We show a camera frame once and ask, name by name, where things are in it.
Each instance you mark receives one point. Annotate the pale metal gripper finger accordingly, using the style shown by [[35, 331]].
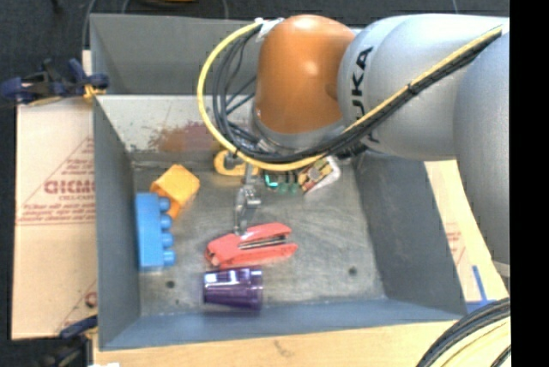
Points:
[[253, 199], [239, 211]]

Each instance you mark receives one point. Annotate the red stapler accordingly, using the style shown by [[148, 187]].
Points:
[[253, 247]]

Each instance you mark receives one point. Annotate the orange-yellow cup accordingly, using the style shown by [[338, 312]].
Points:
[[178, 185]]

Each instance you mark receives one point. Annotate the purple cup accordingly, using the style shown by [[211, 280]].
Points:
[[233, 288]]

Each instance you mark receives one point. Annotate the grey metal bin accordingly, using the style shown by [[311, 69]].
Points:
[[326, 228]]

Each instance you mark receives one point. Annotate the blue toy brick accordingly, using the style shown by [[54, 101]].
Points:
[[150, 230]]

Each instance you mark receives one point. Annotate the brown cardboard board, red print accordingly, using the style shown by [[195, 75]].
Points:
[[51, 151]]

